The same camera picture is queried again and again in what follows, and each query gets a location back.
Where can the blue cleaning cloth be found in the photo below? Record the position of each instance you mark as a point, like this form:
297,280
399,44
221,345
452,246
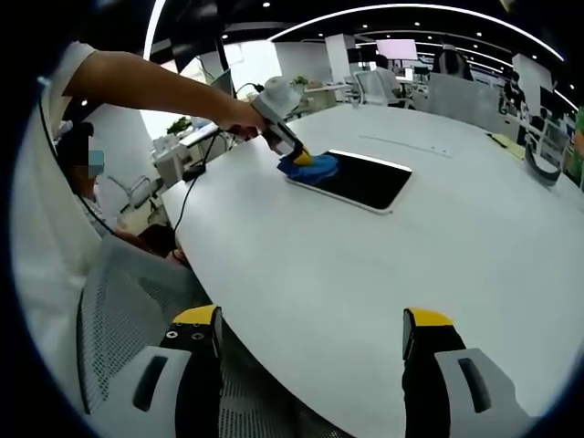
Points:
315,172

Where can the black tablet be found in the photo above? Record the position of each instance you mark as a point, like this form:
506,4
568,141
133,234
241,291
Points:
365,182

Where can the grey partition panel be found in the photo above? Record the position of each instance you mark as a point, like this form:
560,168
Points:
465,102

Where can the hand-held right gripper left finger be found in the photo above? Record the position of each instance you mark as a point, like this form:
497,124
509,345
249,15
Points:
150,392

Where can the person's left hand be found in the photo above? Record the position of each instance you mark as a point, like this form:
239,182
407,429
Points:
242,119

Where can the black power adapter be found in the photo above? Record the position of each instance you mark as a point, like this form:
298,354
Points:
194,173

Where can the yellow paper sheet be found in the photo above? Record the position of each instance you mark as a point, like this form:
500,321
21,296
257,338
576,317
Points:
506,145

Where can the green potted plant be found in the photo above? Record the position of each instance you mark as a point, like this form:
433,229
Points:
179,125
299,82

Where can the grey mesh chair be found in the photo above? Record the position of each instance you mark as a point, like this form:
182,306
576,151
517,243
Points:
118,292

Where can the grey curved headband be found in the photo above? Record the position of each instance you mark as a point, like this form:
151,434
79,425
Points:
540,173

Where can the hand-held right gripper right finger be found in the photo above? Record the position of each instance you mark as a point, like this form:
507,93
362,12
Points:
447,392

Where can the large black monitor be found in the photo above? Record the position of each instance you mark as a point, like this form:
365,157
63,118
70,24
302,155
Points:
196,41

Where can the pink wall screen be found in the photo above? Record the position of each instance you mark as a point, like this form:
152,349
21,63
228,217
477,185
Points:
397,49

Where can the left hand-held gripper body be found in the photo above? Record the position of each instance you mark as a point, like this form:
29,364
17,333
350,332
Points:
278,100

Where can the person's white shirt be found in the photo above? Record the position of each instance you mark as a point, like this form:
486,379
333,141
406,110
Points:
41,228

